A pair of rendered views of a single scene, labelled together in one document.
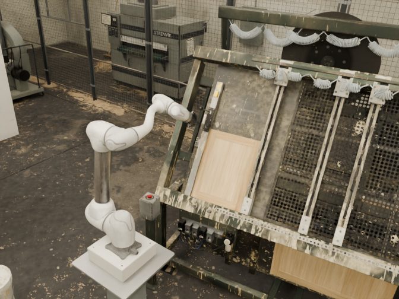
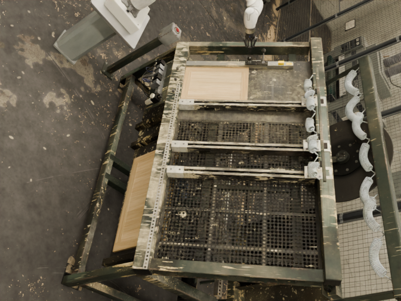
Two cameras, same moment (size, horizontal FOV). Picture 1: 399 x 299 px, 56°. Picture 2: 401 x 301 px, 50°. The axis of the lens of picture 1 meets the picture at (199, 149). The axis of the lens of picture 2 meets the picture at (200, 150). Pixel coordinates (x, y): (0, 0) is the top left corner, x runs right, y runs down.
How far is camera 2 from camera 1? 1.77 m
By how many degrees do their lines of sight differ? 16
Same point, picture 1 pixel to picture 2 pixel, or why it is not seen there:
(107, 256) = not seen: outside the picture
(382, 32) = (382, 182)
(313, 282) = (132, 190)
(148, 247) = (134, 22)
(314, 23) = (374, 128)
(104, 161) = not seen: outside the picture
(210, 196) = (188, 79)
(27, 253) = not seen: outside the picture
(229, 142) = (240, 82)
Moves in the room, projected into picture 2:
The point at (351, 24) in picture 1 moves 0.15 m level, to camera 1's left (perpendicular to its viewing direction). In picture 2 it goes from (382, 156) to (376, 137)
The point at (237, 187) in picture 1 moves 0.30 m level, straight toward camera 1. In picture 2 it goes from (201, 95) to (178, 83)
